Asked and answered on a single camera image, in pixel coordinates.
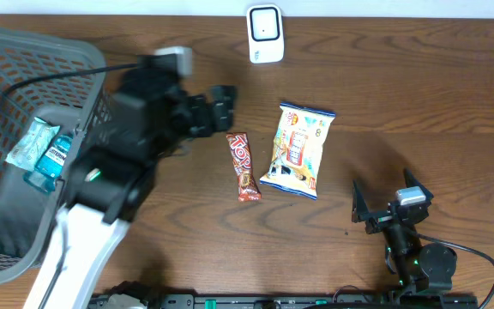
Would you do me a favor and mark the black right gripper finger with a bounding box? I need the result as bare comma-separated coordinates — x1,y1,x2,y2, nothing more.
403,168,434,201
352,181,370,223

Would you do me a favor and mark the yellow snack chips bag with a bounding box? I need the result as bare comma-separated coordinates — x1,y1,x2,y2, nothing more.
260,101,336,200

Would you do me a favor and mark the red Top chocolate bar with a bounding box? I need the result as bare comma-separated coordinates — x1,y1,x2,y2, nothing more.
226,132,262,202

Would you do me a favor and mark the mint green wipes packet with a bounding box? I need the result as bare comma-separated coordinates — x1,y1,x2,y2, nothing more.
5,117,60,172

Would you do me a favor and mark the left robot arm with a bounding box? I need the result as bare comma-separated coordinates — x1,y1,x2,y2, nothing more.
24,67,238,308

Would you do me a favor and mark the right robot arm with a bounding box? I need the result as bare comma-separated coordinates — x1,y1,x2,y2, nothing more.
352,169,457,294

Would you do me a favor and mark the white barcode scanner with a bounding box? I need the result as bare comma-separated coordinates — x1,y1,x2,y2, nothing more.
246,4,285,64

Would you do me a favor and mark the blue mouthwash bottle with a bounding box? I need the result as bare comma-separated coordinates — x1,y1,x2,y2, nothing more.
23,133,73,194

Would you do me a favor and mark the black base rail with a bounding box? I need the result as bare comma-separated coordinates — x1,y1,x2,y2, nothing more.
87,294,479,309

